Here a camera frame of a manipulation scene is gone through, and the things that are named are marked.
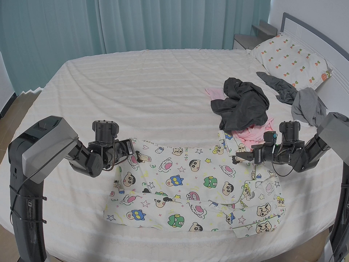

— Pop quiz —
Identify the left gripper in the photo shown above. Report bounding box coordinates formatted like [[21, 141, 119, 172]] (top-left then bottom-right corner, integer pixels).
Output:
[[108, 138, 136, 167]]

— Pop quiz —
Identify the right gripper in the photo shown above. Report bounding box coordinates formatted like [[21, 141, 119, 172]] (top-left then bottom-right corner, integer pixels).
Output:
[[235, 144, 286, 165]]

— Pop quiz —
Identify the white printed pyjama top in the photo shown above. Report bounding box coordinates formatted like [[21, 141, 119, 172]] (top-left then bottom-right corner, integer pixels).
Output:
[[103, 131, 285, 239]]

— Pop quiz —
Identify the pink garment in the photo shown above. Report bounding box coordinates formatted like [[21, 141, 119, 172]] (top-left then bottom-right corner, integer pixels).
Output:
[[205, 88, 274, 151]]

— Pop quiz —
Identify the black garment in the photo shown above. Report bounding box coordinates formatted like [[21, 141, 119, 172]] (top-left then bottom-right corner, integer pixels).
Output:
[[210, 78, 270, 132]]

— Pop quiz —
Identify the bed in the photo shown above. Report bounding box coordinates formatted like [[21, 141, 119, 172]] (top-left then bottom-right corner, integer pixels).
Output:
[[0, 12, 349, 262]]

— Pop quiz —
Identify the dark grey garment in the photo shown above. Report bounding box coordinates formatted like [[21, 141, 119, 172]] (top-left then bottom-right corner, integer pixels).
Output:
[[256, 72, 298, 106]]

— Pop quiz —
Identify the white printed pillow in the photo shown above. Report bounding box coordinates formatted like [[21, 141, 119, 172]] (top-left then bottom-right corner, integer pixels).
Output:
[[249, 33, 333, 91]]

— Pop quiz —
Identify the grey bedside table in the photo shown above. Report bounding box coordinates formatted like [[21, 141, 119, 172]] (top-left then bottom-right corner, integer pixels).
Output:
[[233, 20, 278, 51]]

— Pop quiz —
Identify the blue-green curtain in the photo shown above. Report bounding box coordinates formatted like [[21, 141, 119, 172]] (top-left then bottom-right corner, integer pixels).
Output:
[[0, 0, 273, 95]]

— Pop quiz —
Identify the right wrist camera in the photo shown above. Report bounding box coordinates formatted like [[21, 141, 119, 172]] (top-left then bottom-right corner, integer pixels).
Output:
[[263, 131, 278, 147]]

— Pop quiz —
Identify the black cable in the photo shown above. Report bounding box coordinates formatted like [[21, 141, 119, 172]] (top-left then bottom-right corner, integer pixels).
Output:
[[268, 159, 298, 178]]

